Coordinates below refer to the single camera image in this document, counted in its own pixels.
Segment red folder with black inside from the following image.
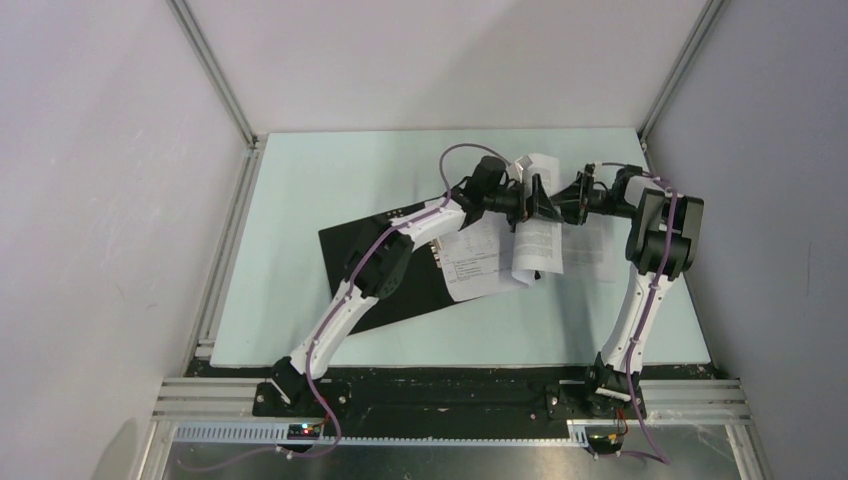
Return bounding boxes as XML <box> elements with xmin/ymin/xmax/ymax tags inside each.
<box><xmin>318</xmin><ymin>199</ymin><xmax>462</xmax><ymax>335</ymax></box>

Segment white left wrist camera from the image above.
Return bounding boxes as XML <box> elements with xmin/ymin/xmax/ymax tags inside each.
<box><xmin>510</xmin><ymin>155</ymin><xmax>533</xmax><ymax>183</ymax></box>

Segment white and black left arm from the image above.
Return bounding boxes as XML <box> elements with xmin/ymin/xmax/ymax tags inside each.
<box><xmin>270</xmin><ymin>156</ymin><xmax>564</xmax><ymax>416</ymax></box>

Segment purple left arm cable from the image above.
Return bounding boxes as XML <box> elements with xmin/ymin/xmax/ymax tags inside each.
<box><xmin>177</xmin><ymin>142</ymin><xmax>515</xmax><ymax>473</ymax></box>

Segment aluminium frame rail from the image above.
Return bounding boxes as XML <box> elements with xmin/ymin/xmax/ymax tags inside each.
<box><xmin>166</xmin><ymin>0</ymin><xmax>258</xmax><ymax>148</ymax></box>

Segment lower printed paper sheets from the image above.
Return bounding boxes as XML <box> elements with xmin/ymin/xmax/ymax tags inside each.
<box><xmin>561</xmin><ymin>215</ymin><xmax>616</xmax><ymax>282</ymax></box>

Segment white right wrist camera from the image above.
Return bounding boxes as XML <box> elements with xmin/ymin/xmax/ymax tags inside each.
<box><xmin>582</xmin><ymin>163</ymin><xmax>598</xmax><ymax>184</ymax></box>

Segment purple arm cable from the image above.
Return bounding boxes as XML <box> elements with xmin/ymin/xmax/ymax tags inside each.
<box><xmin>177</xmin><ymin>142</ymin><xmax>515</xmax><ymax>473</ymax></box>
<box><xmin>592</xmin><ymin>162</ymin><xmax>680</xmax><ymax>466</ymax></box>

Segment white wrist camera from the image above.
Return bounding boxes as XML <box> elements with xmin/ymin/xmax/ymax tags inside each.
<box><xmin>582</xmin><ymin>163</ymin><xmax>598</xmax><ymax>184</ymax></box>
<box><xmin>510</xmin><ymin>155</ymin><xmax>533</xmax><ymax>183</ymax></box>

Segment white slotted cable duct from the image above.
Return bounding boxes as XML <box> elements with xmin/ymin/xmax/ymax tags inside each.
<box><xmin>173</xmin><ymin>421</ymin><xmax>589</xmax><ymax>448</ymax></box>

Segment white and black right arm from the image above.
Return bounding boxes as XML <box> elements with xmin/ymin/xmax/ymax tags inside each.
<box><xmin>552</xmin><ymin>163</ymin><xmax>704</xmax><ymax>418</ymax></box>

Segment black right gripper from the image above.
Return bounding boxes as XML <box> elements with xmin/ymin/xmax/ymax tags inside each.
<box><xmin>548</xmin><ymin>172</ymin><xmax>637</xmax><ymax>225</ymax></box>

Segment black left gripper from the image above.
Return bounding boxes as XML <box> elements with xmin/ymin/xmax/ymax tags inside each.
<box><xmin>483</xmin><ymin>174</ymin><xmax>562</xmax><ymax>235</ymax></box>

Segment printed paper sheet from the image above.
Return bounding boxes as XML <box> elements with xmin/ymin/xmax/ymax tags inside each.
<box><xmin>511</xmin><ymin>153</ymin><xmax>563</xmax><ymax>285</ymax></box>
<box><xmin>435</xmin><ymin>212</ymin><xmax>536</xmax><ymax>303</ymax></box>

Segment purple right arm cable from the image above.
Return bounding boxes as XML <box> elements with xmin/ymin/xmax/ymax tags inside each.
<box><xmin>592</xmin><ymin>162</ymin><xmax>680</xmax><ymax>466</ymax></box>

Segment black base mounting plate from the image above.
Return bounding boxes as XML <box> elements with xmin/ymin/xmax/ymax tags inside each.
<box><xmin>252</xmin><ymin>366</ymin><xmax>645</xmax><ymax>438</ymax></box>

